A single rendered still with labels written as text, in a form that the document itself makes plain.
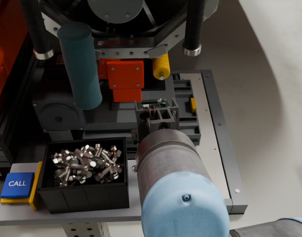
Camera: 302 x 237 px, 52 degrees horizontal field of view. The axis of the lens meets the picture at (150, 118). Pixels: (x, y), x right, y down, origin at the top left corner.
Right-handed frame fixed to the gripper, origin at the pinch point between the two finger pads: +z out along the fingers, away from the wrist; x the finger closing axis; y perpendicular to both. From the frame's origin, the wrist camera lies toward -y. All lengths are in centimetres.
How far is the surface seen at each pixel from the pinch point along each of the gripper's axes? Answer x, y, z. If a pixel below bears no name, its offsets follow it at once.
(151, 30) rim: -5.8, 13.3, 42.8
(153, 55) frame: -5.2, 6.6, 36.2
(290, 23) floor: -120, -1, 160
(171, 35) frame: -10.6, 12.8, 33.1
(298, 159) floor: -72, -50, 56
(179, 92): -21, -20, 79
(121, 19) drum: 4.2, 19.2, 15.3
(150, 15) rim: -5.4, 18.1, 42.7
